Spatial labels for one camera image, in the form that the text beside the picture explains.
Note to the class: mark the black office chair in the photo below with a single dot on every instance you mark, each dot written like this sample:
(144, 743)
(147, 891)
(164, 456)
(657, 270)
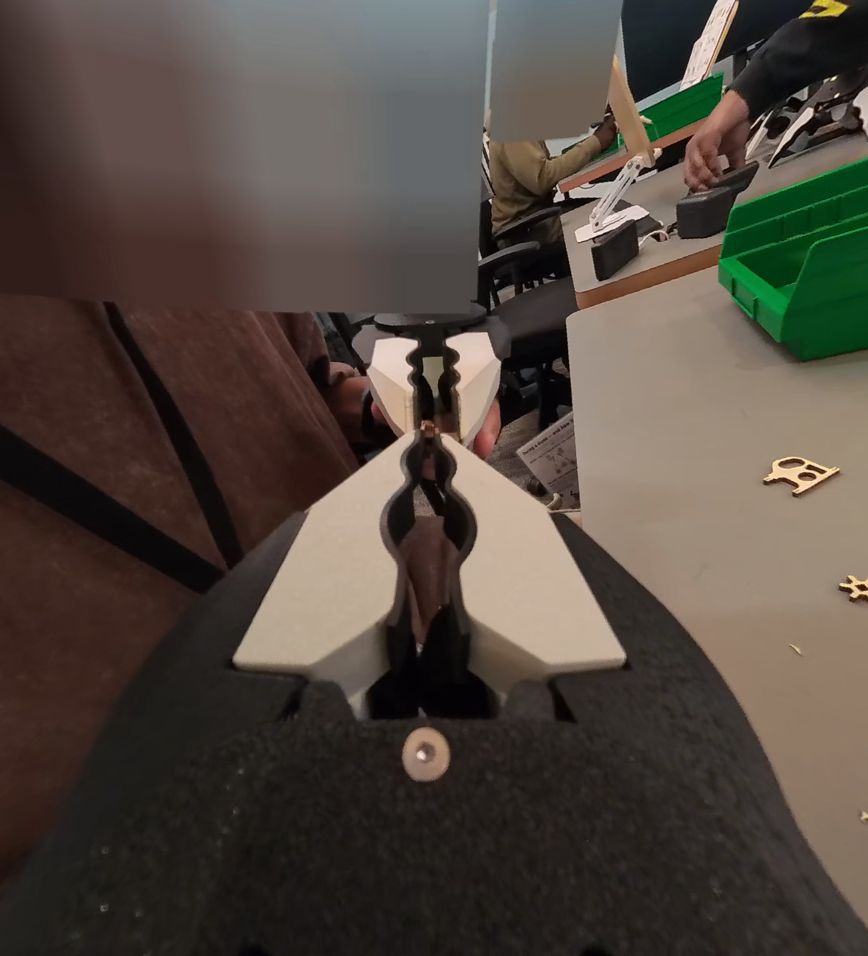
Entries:
(512, 224)
(531, 306)

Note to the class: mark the pale wooden board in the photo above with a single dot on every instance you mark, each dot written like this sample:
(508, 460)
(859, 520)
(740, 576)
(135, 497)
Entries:
(632, 104)

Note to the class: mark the flat wooden cutout with holes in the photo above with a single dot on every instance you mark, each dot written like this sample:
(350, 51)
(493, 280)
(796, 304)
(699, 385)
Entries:
(800, 476)

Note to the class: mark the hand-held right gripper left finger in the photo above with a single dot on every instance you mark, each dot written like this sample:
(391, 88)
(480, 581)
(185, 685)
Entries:
(314, 590)

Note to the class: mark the wooden cross-shaped part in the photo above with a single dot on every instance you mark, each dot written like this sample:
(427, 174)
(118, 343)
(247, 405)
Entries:
(862, 590)

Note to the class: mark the green plastic bin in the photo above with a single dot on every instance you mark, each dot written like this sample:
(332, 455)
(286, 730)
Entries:
(684, 104)
(815, 284)

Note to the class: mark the large black monitor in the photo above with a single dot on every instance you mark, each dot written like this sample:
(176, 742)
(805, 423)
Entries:
(658, 45)

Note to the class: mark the black foam case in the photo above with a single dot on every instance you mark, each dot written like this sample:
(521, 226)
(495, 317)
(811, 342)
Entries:
(736, 178)
(705, 211)
(613, 250)

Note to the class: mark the another person's forearm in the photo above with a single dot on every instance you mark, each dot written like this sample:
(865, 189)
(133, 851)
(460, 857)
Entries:
(792, 45)

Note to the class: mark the grey desk with wooden edge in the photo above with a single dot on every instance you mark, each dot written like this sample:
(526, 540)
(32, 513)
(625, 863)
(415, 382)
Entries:
(661, 261)

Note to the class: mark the white folding stand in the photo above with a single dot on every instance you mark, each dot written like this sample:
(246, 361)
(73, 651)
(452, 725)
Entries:
(613, 202)

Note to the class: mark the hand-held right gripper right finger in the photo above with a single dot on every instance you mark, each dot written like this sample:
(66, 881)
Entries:
(542, 590)

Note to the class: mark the person's left hand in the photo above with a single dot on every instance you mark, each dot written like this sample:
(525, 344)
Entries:
(348, 396)

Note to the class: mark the small wooden gear part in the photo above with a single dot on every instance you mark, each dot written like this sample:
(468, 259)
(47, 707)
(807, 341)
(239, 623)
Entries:
(428, 429)

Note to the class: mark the upright printed instruction sheet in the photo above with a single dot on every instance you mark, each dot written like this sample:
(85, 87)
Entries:
(710, 37)

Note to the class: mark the black and white device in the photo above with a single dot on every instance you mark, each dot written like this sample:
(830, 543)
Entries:
(830, 112)

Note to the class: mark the printed paper sheet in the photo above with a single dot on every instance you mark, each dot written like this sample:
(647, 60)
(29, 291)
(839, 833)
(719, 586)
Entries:
(553, 463)

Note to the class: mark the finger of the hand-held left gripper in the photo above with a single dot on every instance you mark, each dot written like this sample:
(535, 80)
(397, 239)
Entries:
(393, 388)
(475, 388)

